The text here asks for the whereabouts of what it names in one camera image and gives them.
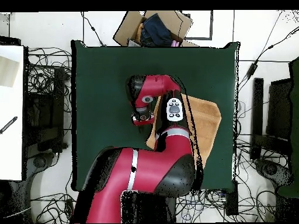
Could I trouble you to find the black metal frame piece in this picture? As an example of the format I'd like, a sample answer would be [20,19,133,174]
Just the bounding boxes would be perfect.
[182,10,214,41]

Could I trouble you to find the beige paper sheet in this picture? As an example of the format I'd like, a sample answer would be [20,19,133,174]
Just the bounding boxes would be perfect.
[0,55,20,88]

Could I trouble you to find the white desk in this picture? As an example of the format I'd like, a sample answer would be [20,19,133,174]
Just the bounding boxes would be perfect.
[0,45,25,181]

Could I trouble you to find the dark green table cloth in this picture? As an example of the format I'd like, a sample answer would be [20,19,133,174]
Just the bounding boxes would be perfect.
[71,40,241,193]

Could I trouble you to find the tangle of black cables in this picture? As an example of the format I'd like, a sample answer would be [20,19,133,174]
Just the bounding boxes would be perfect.
[176,189,277,222]
[30,190,78,223]
[26,46,72,113]

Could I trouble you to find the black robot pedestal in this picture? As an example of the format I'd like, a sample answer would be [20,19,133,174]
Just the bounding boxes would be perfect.
[120,190,178,223]

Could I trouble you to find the black cable with adapter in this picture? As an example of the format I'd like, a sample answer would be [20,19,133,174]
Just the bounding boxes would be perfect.
[238,24,299,94]

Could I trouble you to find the dark blue jeans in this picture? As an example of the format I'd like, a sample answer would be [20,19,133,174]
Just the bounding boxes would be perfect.
[140,13,174,47]

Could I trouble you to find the black flat device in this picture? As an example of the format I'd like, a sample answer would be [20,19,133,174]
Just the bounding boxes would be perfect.
[0,36,22,46]

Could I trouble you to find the black power strip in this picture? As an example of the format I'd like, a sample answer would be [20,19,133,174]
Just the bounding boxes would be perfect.
[64,198,76,221]

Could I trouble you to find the tan garment in box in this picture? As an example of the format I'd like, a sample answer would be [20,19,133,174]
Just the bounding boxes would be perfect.
[135,22,144,43]

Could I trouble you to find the tan terry towel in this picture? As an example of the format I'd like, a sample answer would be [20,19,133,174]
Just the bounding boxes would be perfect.
[145,93,222,169]

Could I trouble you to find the open cardboard box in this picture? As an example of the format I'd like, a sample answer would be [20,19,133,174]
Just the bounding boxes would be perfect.
[113,10,200,48]

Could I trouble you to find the black cable with inline plug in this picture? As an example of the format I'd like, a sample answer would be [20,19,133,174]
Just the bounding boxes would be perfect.
[80,11,107,47]

